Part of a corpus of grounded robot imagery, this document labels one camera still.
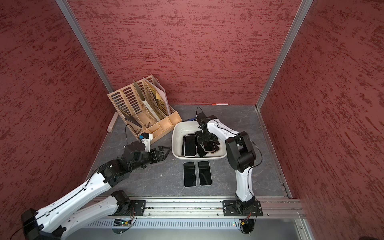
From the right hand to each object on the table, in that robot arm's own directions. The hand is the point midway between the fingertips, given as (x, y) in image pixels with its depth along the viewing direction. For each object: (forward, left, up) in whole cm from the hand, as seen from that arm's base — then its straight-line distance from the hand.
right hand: (207, 142), depth 95 cm
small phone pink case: (-1, -1, -4) cm, 4 cm away
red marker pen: (+39, -13, -4) cm, 42 cm away
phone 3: (-19, +12, -5) cm, 23 cm away
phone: (-3, +11, +1) cm, 12 cm away
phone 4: (-6, +5, +1) cm, 8 cm away
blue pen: (+22, +9, -2) cm, 24 cm away
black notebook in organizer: (+24, +57, -3) cm, 63 cm away
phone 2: (-18, +3, -4) cm, 19 cm away
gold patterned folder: (+19, +30, +22) cm, 42 cm away
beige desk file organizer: (+30, +48, +6) cm, 57 cm away
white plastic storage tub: (+12, +18, 0) cm, 22 cm away
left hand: (-15, +24, +15) cm, 32 cm away
